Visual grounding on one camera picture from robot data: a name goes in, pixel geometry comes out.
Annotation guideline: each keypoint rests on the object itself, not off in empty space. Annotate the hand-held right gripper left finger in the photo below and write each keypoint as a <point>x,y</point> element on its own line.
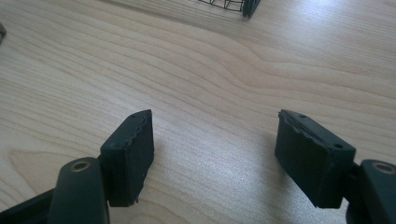
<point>127,161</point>

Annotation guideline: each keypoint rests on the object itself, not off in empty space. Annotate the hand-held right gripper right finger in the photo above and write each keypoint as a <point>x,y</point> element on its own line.
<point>311,161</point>

